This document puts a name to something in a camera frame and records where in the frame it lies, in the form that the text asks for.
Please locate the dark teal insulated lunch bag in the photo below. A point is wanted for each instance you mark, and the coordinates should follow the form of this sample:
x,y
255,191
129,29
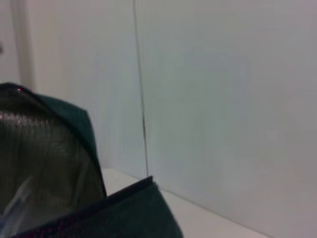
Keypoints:
x,y
138,213

